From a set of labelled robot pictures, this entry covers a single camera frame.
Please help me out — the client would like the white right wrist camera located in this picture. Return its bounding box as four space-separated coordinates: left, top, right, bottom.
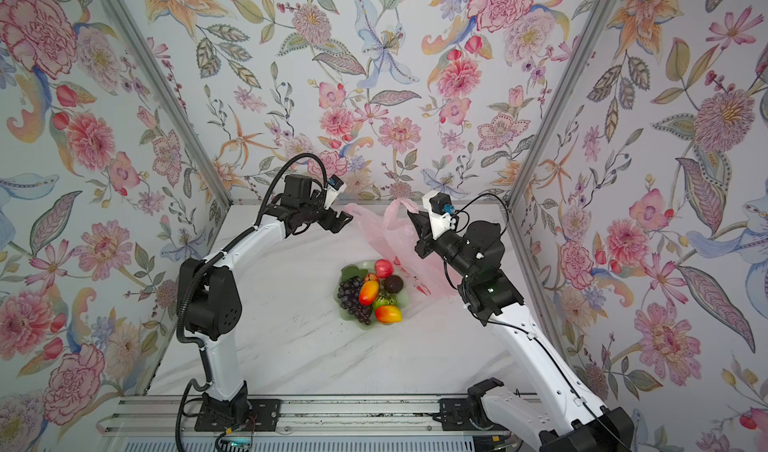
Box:
422 190 457 240

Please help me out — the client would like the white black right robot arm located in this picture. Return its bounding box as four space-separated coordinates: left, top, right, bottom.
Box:
408 209 635 451

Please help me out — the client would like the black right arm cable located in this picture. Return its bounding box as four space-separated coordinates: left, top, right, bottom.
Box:
442 191 619 447

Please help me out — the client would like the dark brown round fruit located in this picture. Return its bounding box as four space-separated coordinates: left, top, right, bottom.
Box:
381 275 404 294

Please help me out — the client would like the aluminium corner post left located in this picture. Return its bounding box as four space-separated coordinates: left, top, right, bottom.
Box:
100 0 233 211

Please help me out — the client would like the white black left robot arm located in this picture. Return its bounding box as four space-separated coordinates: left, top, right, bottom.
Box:
176 175 352 428

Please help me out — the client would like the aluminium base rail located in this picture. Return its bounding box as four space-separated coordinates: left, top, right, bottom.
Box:
95 393 541 441

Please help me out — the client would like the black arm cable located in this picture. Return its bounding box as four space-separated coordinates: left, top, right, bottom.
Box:
442 191 619 447
175 153 330 452

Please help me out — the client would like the aluminium corner post right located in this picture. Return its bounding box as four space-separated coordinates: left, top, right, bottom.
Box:
507 0 619 211

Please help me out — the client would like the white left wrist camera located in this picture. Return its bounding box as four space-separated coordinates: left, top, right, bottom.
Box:
324 175 346 210

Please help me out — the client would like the aluminium corner post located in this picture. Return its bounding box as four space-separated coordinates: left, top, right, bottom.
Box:
507 0 619 211
100 0 233 211

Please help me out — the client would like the purple grape bunch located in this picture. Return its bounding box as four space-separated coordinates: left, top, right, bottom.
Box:
336 277 373 325

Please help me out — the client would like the orange red mango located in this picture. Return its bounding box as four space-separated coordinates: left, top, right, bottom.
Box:
358 281 380 306

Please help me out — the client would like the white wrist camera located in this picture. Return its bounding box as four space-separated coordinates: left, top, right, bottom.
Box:
422 190 457 240
324 175 346 210

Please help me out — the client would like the green apple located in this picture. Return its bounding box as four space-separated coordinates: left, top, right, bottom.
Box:
372 293 398 310

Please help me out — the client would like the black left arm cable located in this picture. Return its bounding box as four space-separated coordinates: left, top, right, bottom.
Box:
175 153 330 452

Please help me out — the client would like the pink plastic bag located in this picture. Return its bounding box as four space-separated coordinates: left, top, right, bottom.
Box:
343 198 456 298

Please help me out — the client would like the red apple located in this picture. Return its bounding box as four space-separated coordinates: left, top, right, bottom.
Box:
374 259 394 280

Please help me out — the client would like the yellow red mango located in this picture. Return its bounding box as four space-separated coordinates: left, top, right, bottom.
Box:
374 305 403 324

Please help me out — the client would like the green plastic fruit plate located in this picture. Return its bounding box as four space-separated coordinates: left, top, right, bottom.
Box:
333 259 410 329

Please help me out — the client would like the green grape leaf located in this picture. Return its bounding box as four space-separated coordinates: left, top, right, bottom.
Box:
340 265 369 283

